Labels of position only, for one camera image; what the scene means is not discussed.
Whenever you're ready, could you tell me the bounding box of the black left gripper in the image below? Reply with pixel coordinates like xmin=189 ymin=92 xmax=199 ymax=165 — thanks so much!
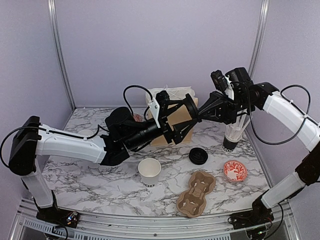
xmin=124 ymin=99 xmax=198 ymax=150

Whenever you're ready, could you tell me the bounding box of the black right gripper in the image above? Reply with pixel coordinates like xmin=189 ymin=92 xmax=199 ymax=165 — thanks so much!
xmin=196 ymin=90 xmax=253 ymax=125

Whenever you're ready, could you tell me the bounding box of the white paper coffee cup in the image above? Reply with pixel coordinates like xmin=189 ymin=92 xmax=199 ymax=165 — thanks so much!
xmin=138 ymin=158 xmax=162 ymax=188

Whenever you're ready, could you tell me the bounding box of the stack of white cups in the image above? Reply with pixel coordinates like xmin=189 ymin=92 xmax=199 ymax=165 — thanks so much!
xmin=78 ymin=129 xmax=94 ymax=137

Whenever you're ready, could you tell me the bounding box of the black coffee cup lid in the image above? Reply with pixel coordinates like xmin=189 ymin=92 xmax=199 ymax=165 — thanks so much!
xmin=184 ymin=93 xmax=199 ymax=121

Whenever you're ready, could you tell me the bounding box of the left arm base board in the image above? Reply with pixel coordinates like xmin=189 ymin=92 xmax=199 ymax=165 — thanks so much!
xmin=36 ymin=208 xmax=80 ymax=228

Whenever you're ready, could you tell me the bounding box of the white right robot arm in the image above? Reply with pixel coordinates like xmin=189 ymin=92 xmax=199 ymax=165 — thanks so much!
xmin=199 ymin=67 xmax=320 ymax=224

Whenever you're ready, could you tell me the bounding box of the right arm base board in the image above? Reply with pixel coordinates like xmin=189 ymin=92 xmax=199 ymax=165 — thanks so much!
xmin=227 ymin=209 xmax=274 ymax=230

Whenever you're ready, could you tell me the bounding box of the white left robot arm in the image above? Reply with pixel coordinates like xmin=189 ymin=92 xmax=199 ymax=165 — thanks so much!
xmin=8 ymin=90 xmax=199 ymax=223

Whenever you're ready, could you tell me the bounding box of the brown paper takeout bag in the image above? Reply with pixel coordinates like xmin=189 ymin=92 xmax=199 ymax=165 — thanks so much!
xmin=148 ymin=85 xmax=198 ymax=147

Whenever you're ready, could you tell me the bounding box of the black cup holding straws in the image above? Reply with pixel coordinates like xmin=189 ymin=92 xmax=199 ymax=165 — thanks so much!
xmin=222 ymin=135 xmax=242 ymax=153

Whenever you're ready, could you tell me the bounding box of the stack of black lids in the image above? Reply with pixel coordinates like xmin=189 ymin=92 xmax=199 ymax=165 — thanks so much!
xmin=188 ymin=147 xmax=209 ymax=165

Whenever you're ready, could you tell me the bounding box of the red patterned bowl left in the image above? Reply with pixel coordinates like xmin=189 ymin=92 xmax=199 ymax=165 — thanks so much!
xmin=133 ymin=113 xmax=144 ymax=123

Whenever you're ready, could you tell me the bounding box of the red floral bowl right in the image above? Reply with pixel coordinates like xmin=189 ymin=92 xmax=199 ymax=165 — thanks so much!
xmin=223 ymin=160 xmax=248 ymax=183

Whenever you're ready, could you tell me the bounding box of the brown cardboard cup carrier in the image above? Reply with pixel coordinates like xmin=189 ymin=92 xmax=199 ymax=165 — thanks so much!
xmin=176 ymin=170 xmax=216 ymax=218

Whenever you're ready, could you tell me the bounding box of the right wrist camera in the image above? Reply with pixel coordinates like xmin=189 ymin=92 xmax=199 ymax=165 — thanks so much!
xmin=210 ymin=70 xmax=234 ymax=100

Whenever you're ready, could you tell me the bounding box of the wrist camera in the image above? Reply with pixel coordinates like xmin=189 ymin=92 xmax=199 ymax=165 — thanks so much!
xmin=146 ymin=97 xmax=161 ymax=128
xmin=210 ymin=70 xmax=234 ymax=100

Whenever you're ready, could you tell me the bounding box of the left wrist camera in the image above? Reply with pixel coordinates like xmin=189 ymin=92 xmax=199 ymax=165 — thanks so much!
xmin=146 ymin=97 xmax=161 ymax=128

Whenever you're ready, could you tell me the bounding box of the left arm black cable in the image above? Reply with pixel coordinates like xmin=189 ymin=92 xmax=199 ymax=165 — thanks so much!
xmin=0 ymin=84 xmax=156 ymax=171

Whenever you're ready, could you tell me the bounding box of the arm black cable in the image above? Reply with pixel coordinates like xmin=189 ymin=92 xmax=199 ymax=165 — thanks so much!
xmin=0 ymin=84 xmax=156 ymax=171
xmin=246 ymin=84 xmax=312 ymax=146

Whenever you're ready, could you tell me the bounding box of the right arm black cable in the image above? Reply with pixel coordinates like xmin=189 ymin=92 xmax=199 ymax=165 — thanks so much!
xmin=246 ymin=84 xmax=312 ymax=146

